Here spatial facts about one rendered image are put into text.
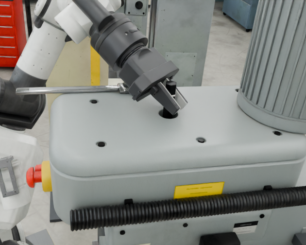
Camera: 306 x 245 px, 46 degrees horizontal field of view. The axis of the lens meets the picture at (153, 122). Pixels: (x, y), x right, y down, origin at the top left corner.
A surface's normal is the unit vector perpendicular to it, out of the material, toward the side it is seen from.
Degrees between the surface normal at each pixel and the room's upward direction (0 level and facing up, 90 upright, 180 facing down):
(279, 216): 90
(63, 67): 90
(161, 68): 31
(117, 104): 0
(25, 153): 58
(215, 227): 90
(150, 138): 0
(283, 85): 90
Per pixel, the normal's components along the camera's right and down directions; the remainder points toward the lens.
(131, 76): -0.57, 0.39
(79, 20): -0.06, -0.11
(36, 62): 0.33, 0.43
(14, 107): 0.58, 0.58
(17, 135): 0.53, -0.67
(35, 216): 0.07, -0.85
